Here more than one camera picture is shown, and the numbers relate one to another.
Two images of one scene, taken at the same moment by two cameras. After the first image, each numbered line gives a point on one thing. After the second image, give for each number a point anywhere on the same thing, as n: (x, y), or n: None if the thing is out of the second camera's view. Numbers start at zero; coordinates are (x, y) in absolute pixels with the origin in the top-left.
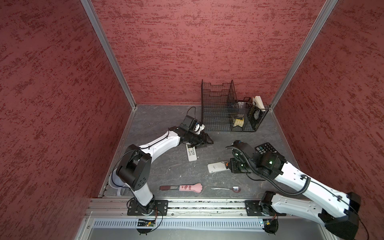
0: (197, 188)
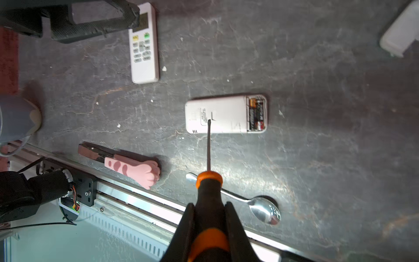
0: (142, 170)
